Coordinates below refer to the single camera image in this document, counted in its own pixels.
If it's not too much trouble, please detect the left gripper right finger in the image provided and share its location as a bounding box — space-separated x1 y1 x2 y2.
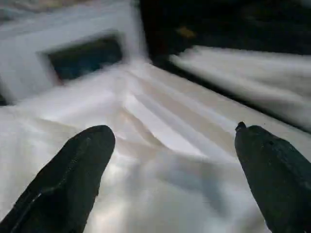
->
234 121 311 233

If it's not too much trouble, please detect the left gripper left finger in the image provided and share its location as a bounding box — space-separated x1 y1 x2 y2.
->
0 125 117 233

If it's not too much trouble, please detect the white display cabinet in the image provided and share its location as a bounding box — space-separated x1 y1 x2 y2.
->
0 0 149 105

